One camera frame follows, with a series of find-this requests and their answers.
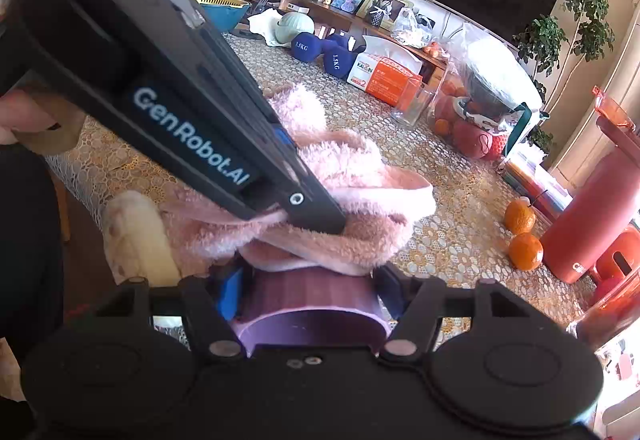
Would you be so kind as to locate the pink towel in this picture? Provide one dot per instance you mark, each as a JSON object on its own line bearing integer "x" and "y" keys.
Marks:
{"x": 360, "y": 200}

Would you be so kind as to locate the pile of oranges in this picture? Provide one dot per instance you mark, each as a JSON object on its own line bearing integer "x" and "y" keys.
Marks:
{"x": 436, "y": 50}

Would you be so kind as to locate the cream plush toy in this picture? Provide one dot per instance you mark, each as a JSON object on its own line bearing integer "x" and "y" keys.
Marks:
{"x": 135, "y": 235}

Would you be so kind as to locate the small orange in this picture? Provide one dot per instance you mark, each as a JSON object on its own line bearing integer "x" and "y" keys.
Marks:
{"x": 442, "y": 126}

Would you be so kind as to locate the photo frame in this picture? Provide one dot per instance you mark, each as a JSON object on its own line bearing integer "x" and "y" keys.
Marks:
{"x": 400, "y": 12}

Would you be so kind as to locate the orange white tissue box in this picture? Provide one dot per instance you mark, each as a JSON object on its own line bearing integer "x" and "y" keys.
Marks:
{"x": 385, "y": 75}

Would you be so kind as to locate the person's left hand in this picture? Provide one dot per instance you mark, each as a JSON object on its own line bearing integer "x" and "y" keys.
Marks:
{"x": 20, "y": 117}

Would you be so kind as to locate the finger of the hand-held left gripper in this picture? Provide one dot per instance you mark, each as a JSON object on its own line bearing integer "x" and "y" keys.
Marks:
{"x": 315, "y": 212}
{"x": 284, "y": 139}

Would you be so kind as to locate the red water bottle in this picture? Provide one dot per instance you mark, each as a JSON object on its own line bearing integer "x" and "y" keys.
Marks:
{"x": 585, "y": 210}

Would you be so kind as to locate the pink ribbed cup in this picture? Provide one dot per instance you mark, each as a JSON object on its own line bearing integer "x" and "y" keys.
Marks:
{"x": 310, "y": 292}

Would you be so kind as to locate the blue bowl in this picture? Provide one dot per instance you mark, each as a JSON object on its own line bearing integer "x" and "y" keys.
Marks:
{"x": 225, "y": 17}

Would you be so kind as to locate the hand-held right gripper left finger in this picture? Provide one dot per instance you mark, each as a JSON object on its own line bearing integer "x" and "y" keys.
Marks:
{"x": 231, "y": 291}

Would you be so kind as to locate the orange with stem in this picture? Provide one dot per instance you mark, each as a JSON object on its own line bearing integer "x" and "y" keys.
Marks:
{"x": 520, "y": 216}

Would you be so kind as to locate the tall green houseplant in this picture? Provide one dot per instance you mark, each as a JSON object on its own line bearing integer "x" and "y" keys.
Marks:
{"x": 585, "y": 20}

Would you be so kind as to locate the blue dumbbell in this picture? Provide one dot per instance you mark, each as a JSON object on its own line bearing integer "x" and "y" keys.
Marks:
{"x": 302, "y": 46}
{"x": 337, "y": 61}

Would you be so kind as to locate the clear plastic bag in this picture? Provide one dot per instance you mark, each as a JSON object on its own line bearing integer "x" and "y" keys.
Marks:
{"x": 412, "y": 27}

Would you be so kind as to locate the white cloth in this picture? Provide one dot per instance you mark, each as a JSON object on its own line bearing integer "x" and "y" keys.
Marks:
{"x": 262, "y": 27}

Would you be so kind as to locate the plastic bag of red fruit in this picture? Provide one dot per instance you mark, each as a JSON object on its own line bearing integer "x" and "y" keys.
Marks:
{"x": 470, "y": 140}

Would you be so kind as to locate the blender under plastic bag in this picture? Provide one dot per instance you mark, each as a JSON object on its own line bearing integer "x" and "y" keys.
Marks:
{"x": 492, "y": 75}

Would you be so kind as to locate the stack of folders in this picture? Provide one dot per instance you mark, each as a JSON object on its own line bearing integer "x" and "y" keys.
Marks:
{"x": 535, "y": 180}

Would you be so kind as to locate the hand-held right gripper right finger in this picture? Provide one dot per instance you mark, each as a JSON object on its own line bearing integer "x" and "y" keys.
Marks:
{"x": 395, "y": 296}

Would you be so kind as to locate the clear drinking glass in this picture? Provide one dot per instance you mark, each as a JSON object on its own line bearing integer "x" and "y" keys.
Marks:
{"x": 412, "y": 107}

